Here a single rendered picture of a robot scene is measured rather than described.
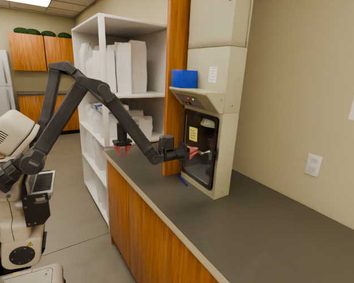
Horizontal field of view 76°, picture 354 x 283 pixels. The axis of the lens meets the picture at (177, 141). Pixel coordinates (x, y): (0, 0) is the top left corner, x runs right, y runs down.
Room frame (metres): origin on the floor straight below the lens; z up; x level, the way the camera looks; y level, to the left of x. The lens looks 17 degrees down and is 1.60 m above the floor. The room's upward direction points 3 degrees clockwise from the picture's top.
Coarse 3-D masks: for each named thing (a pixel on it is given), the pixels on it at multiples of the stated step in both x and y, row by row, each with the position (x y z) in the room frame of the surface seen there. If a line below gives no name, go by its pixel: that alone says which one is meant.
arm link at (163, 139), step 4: (160, 136) 1.03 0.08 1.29; (164, 136) 1.02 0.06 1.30; (168, 136) 1.03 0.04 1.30; (172, 136) 1.03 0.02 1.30; (160, 140) 1.02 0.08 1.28; (164, 140) 1.01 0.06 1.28; (168, 140) 1.01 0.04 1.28; (172, 140) 1.02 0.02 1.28; (160, 144) 1.02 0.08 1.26; (164, 144) 1.01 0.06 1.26; (168, 144) 1.01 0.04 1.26; (172, 144) 1.02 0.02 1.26; (160, 148) 1.01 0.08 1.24; (164, 148) 1.01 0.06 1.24; (168, 148) 1.01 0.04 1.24; (172, 148) 1.02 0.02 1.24; (160, 152) 1.01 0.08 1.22; (156, 156) 0.97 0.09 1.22; (160, 156) 0.98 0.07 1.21; (152, 160) 0.96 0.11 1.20; (156, 160) 0.97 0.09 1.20; (160, 160) 0.98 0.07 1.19
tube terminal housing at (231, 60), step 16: (208, 48) 1.20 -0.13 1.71; (224, 48) 1.11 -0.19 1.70; (240, 48) 1.11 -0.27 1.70; (192, 64) 1.30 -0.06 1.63; (208, 64) 1.19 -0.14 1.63; (224, 64) 1.10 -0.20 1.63; (240, 64) 1.12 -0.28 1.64; (224, 80) 1.09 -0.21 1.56; (240, 80) 1.13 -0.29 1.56; (240, 96) 1.14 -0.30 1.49; (208, 112) 1.16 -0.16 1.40; (224, 112) 1.08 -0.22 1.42; (224, 128) 1.09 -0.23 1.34; (224, 144) 1.09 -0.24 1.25; (224, 160) 1.10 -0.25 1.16; (224, 176) 1.11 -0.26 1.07; (208, 192) 1.11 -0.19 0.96; (224, 192) 1.12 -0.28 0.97
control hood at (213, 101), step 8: (176, 88) 1.21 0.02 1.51; (184, 88) 1.20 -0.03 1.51; (192, 88) 1.22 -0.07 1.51; (176, 96) 1.28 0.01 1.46; (192, 96) 1.13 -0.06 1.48; (200, 96) 1.07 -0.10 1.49; (208, 96) 1.02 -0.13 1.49; (216, 96) 1.05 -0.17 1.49; (224, 96) 1.07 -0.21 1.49; (184, 104) 1.30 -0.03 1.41; (208, 104) 1.07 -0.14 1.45; (216, 104) 1.05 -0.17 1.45; (216, 112) 1.07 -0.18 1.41
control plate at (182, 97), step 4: (180, 96) 1.24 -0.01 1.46; (184, 96) 1.20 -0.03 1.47; (188, 96) 1.16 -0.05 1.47; (180, 100) 1.28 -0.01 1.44; (184, 100) 1.24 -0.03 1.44; (188, 100) 1.20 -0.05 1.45; (192, 100) 1.16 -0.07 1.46; (196, 100) 1.13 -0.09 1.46; (188, 104) 1.25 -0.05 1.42; (192, 104) 1.21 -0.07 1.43; (196, 104) 1.17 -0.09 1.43; (200, 104) 1.14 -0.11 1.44; (204, 108) 1.14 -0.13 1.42
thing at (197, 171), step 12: (192, 120) 1.25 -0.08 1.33; (204, 120) 1.16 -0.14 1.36; (216, 120) 1.08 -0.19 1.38; (204, 132) 1.15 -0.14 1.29; (216, 132) 1.07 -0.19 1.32; (192, 144) 1.23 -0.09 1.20; (204, 144) 1.14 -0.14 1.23; (216, 144) 1.07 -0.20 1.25; (204, 156) 1.14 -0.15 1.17; (192, 168) 1.22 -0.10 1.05; (204, 168) 1.13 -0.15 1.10; (204, 180) 1.12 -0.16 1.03
